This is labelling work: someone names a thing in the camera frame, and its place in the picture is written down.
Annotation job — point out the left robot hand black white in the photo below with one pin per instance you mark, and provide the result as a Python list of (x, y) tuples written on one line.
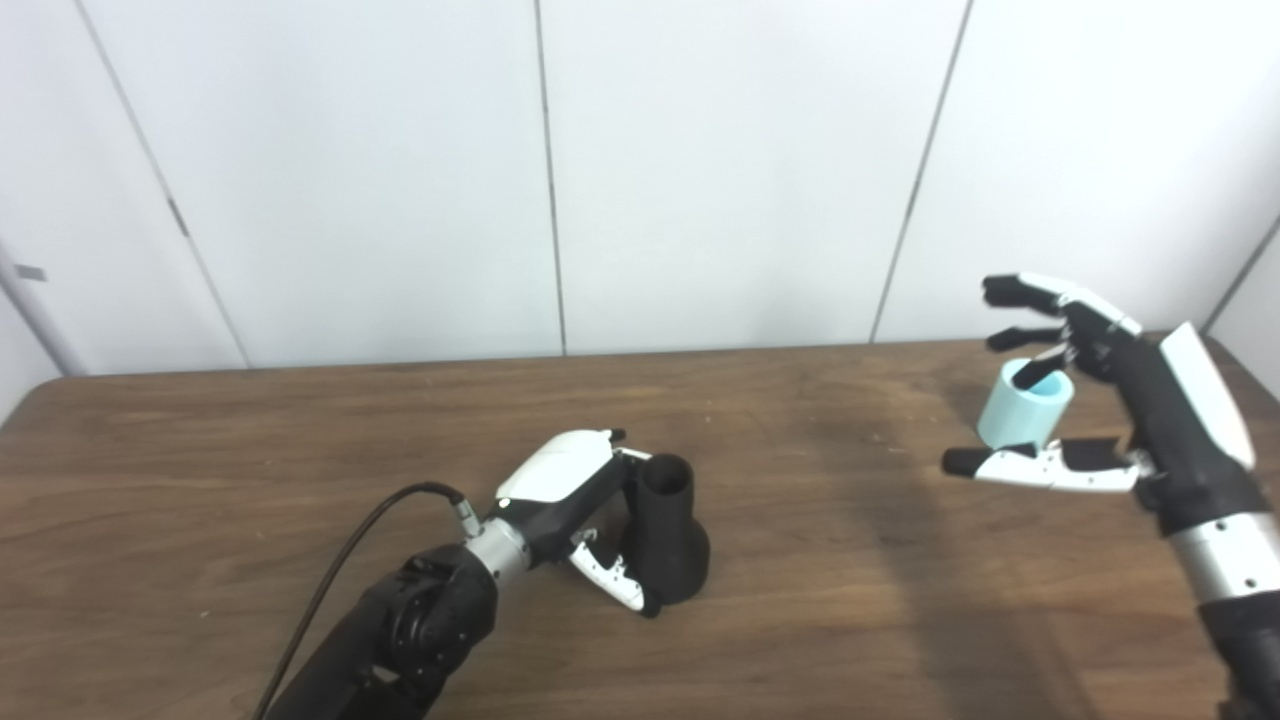
[(560, 475)]

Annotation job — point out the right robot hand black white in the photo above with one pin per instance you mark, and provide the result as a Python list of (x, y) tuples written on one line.
[(1180, 430)]

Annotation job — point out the black funnel-shaped nozzle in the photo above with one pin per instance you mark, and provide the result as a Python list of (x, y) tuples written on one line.
[(670, 550)]

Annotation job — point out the small grey wall label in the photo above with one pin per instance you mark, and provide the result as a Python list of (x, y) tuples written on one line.
[(30, 272)]

